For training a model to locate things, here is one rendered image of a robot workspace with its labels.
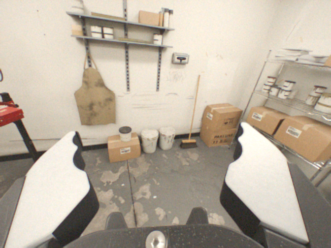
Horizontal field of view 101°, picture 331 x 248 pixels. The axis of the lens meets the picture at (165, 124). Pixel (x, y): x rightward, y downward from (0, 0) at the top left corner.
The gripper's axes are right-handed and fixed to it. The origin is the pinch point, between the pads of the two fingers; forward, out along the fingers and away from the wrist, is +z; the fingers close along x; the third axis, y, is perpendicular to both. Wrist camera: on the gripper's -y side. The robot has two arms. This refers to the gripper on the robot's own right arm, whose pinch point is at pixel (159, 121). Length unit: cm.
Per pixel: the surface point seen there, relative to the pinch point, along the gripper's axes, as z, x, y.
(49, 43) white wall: 178, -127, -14
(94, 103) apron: 185, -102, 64
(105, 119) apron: 185, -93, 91
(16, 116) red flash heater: 106, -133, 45
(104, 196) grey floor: 98, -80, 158
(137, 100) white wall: 208, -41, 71
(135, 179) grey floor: 124, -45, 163
